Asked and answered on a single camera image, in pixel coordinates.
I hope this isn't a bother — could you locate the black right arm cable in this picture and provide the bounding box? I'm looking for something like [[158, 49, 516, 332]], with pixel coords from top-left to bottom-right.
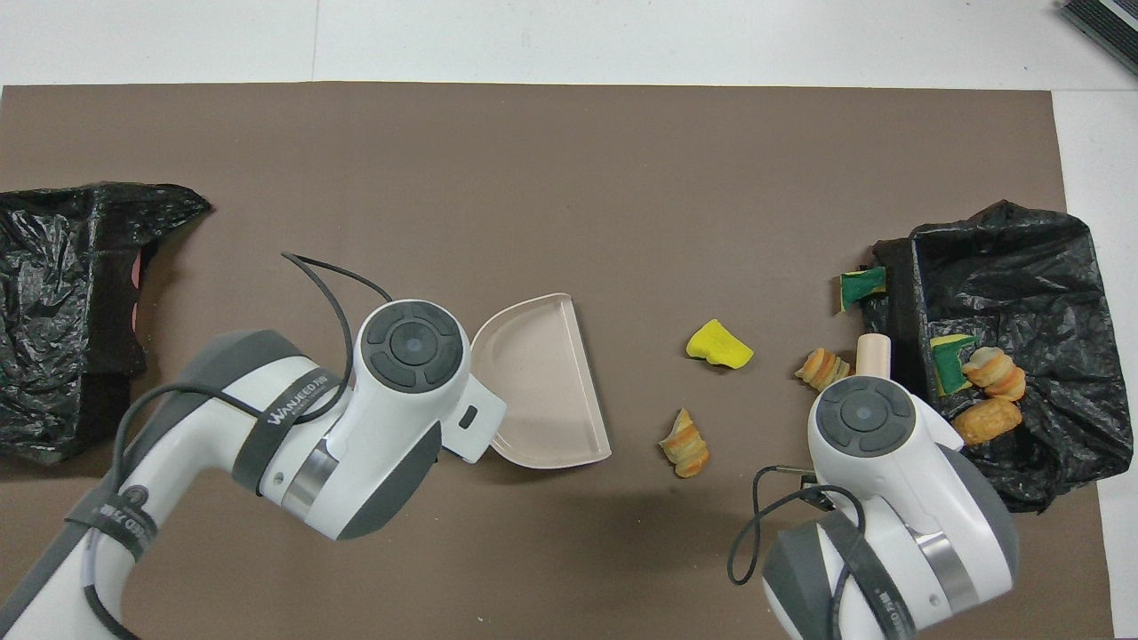
[[727, 464, 868, 640]]

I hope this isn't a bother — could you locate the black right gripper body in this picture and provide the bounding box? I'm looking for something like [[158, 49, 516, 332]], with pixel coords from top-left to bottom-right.
[[798, 474, 838, 513]]

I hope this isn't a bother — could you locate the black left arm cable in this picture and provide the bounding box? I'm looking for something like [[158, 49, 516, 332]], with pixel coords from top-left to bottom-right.
[[84, 252, 394, 640]]

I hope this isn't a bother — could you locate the plain yellow sponge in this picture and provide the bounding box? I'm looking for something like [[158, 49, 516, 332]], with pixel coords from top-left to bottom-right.
[[685, 318, 755, 371]]

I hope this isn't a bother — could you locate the beige plastic dustpan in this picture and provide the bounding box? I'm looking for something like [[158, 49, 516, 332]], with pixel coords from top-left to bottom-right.
[[469, 293, 613, 470]]

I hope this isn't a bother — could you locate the black bag lined bin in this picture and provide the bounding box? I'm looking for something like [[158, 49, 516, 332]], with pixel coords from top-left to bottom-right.
[[858, 200, 1134, 514]]

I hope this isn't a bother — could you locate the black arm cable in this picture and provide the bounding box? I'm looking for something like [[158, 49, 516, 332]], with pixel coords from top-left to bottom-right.
[[84, 252, 394, 640], [727, 464, 868, 640]]

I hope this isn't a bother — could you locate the green and yellow sponge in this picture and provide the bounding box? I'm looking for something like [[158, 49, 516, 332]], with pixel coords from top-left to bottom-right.
[[840, 265, 888, 313], [930, 334, 979, 397]]

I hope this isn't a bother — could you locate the round golden bread bun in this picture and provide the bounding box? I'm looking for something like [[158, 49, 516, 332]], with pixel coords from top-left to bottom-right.
[[951, 397, 1023, 446]]

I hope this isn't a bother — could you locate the beige hand brush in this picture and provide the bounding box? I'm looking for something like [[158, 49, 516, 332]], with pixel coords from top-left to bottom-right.
[[856, 334, 893, 385]]

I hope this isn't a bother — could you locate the brown paper table mat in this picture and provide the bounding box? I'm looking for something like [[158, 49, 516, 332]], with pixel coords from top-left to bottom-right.
[[0, 83, 1117, 640]]

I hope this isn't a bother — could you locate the striped croissant bread roll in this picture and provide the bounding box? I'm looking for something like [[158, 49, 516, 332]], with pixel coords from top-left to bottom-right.
[[794, 348, 853, 392], [659, 409, 710, 478], [962, 347, 1027, 403]]

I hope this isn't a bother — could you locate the black bag over pink bin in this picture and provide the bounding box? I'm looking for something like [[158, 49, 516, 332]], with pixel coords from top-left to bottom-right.
[[0, 182, 212, 465]]

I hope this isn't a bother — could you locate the dark ribbed panel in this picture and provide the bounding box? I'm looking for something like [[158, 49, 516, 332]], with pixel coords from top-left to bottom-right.
[[1060, 0, 1138, 76]]

